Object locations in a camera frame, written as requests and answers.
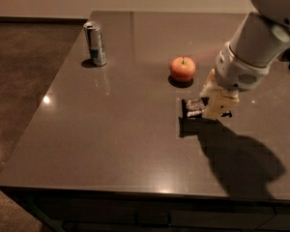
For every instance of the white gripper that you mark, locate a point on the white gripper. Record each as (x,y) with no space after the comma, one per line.
(237,71)

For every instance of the black rxbar chocolate wrapper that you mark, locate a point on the black rxbar chocolate wrapper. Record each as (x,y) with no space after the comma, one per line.
(193,108)

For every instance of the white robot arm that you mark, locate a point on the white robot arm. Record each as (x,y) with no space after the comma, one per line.
(246,59)

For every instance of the red yellow apple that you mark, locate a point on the red yellow apple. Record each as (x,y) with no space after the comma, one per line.
(182,69)

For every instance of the silver blue drink can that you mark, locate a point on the silver blue drink can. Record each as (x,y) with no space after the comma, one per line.
(94,37)

